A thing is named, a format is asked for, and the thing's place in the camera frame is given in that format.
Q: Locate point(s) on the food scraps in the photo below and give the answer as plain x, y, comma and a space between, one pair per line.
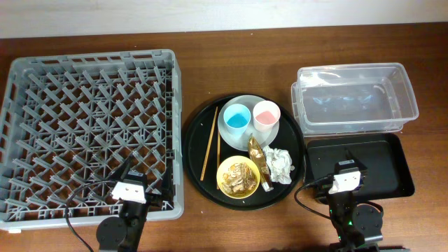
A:
239, 180

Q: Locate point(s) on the gold brown snack wrapper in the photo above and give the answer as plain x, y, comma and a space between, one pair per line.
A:
257, 156

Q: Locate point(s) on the wooden chopstick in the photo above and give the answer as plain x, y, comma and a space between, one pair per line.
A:
218, 153
211, 134

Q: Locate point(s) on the round black tray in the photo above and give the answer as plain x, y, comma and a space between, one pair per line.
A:
201, 168

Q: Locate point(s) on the clear plastic bin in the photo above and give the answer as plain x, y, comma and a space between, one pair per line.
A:
348, 99

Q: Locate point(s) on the pink cup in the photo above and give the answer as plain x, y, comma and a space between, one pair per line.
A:
266, 114

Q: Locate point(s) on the grey dishwasher rack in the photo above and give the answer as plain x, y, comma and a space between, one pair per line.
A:
68, 121

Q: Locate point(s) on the grey round plate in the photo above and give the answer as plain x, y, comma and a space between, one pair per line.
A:
241, 142

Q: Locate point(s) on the yellow bowl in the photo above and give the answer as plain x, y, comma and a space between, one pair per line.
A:
225, 165

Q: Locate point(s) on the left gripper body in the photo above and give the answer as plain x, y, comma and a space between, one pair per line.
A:
154, 197

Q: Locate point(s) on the blue cup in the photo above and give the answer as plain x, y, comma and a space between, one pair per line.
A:
236, 118

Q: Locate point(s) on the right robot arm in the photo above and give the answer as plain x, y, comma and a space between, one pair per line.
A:
357, 223

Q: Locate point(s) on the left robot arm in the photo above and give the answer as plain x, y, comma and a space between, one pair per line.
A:
123, 232

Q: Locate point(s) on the black rectangular tray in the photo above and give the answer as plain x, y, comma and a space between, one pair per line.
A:
388, 174

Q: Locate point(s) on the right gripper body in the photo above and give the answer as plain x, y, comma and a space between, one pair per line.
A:
364, 173

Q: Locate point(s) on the white napkin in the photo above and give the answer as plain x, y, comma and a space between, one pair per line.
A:
280, 165

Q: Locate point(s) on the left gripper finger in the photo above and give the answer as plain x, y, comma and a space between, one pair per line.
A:
120, 172
167, 190

